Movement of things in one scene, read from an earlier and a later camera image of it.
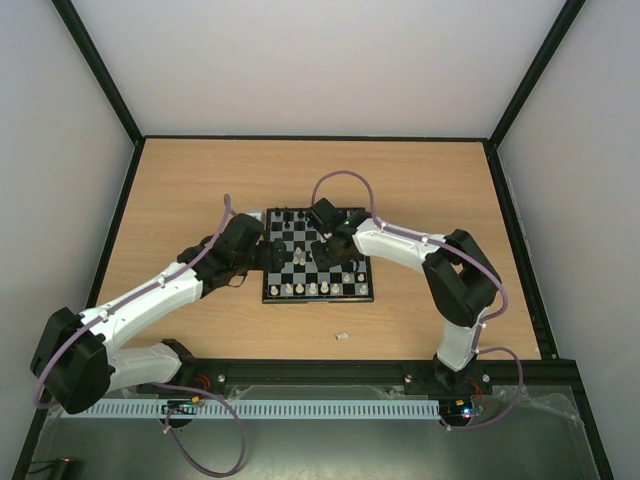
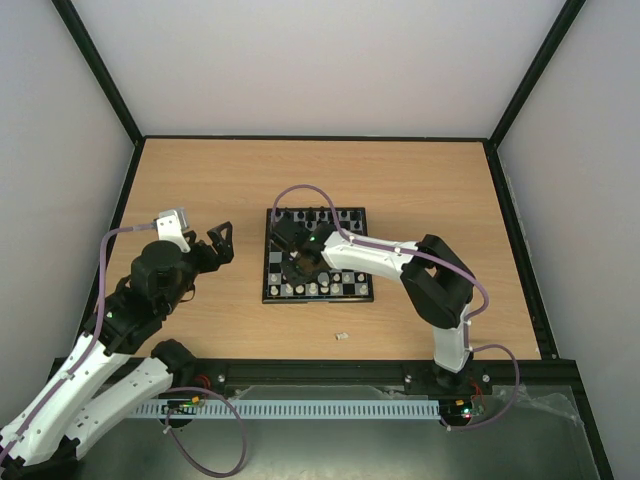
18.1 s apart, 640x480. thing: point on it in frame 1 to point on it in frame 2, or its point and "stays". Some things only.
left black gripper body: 267,262 to 209,262
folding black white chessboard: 300,280 stays
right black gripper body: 327,248 to 291,251
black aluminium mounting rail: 393,372 stays
